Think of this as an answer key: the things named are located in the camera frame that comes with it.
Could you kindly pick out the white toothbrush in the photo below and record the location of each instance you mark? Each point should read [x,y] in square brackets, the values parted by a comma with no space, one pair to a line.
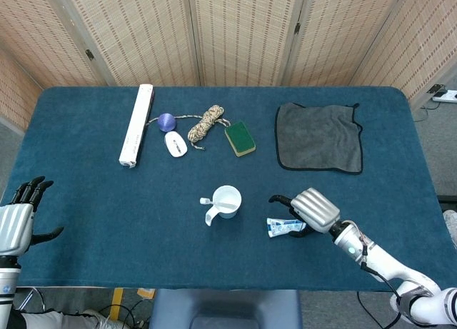
[221,203]

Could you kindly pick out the blue white toothpaste tube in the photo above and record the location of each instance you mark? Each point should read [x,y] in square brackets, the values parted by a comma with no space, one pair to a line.
[280,227]

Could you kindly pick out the bamboo folding screen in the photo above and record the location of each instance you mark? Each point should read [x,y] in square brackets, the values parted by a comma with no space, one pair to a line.
[242,33]

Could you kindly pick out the long white cardboard box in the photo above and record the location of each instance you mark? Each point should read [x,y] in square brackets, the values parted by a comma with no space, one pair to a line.
[135,125]

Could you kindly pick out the grey towel with black trim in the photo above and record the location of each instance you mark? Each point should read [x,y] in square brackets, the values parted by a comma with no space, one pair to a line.
[317,140]

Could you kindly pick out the blue tablecloth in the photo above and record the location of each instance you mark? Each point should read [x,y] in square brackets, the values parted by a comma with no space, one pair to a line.
[143,250]

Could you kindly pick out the green yellow sponge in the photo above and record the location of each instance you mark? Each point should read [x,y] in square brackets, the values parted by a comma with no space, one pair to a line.
[240,138]

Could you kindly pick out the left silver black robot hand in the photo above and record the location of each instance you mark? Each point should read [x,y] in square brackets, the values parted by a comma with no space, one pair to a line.
[14,229]

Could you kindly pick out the white grey fabric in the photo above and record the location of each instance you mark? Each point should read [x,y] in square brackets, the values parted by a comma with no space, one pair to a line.
[60,320]

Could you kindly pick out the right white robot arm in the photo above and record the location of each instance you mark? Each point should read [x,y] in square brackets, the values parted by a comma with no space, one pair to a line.
[385,264]

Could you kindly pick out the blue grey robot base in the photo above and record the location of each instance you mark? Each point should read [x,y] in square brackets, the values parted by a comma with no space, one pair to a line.
[225,309]

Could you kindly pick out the white power strip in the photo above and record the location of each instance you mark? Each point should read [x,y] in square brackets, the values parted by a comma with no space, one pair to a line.
[446,96]

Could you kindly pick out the purple ball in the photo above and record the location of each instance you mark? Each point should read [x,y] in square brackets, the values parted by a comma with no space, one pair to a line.
[166,122]

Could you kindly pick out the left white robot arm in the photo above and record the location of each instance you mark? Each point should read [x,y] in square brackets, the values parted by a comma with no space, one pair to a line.
[7,286]

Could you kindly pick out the white computer mouse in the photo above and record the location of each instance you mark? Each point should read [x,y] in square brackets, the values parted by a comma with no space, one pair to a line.
[175,144]

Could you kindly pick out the white sneaker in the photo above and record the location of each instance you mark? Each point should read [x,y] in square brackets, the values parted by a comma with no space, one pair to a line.
[450,222]

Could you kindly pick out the dark screen hinge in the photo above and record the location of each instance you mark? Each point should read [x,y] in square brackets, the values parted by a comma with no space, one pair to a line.
[89,54]
[297,28]

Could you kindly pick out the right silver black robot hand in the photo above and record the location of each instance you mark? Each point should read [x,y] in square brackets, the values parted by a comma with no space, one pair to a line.
[316,209]

